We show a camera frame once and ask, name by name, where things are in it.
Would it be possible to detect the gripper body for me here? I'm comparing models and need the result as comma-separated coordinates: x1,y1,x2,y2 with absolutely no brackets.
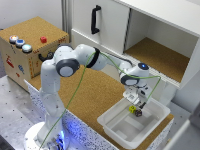
123,85,149,107

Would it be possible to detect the red button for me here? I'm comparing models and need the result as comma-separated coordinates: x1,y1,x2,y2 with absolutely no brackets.
8,34,19,45

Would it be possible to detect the white plastic box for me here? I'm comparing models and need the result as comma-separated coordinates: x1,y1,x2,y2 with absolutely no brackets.
96,97,171,150

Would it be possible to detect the green cable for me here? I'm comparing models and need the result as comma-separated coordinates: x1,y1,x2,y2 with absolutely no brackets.
38,51,162,150

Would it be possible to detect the yellow block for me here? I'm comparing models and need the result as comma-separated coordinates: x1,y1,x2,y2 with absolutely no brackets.
128,105,137,114

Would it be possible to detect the wooden drawer box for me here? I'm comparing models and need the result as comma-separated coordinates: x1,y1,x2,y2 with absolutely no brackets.
0,16,71,92

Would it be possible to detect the white sliding door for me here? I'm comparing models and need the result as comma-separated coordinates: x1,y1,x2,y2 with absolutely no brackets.
71,0,131,55

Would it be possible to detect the white cabinet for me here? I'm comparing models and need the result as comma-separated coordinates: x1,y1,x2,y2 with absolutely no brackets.
69,0,200,90

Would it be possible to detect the purple block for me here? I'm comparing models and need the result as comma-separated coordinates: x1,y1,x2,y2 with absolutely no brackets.
133,109,144,118

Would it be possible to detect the blue button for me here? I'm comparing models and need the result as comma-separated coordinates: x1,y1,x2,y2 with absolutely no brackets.
15,38,26,48

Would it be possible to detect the pink block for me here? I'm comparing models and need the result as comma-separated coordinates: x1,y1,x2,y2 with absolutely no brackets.
40,35,48,44

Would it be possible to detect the green button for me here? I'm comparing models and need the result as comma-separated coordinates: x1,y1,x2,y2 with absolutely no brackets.
21,43,33,54

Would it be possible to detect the black door handle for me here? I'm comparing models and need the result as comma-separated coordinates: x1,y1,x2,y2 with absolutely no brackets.
90,4,102,36

